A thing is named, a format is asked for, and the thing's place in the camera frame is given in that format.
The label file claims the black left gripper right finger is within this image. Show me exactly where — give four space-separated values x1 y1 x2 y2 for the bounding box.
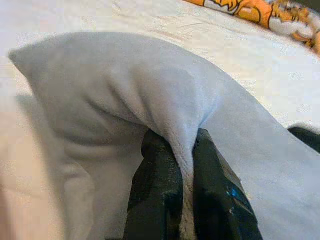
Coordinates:
191 128 264 240

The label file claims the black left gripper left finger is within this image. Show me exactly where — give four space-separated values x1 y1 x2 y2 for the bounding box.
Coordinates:
123 129 185 240

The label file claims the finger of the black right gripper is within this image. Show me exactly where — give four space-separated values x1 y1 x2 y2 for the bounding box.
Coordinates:
286 126 320 154

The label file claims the grey velvet pillow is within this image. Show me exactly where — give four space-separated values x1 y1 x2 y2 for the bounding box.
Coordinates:
7 31 320 240

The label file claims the white quilted bed mattress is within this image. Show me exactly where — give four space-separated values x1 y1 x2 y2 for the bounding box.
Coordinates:
0 0 320 240

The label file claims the yellow cartoon egg blanket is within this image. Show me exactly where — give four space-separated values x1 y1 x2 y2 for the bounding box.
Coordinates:
181 0 320 55

